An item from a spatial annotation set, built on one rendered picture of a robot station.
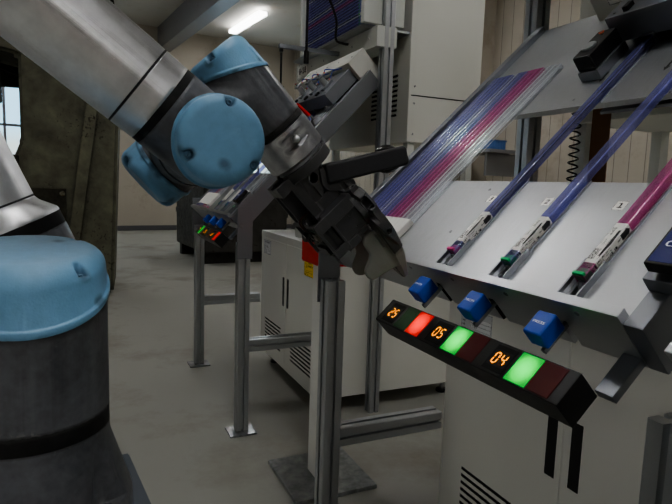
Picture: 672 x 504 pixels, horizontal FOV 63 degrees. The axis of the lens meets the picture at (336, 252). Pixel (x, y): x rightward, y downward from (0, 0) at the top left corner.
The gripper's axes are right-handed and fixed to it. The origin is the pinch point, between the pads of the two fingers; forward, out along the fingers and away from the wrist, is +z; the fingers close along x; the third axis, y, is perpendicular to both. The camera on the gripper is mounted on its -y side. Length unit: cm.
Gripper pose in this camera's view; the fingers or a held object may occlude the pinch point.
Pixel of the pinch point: (403, 264)
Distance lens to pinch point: 74.6
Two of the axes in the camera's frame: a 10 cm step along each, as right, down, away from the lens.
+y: -6.9, 6.9, -2.2
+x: 4.1, 1.2, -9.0
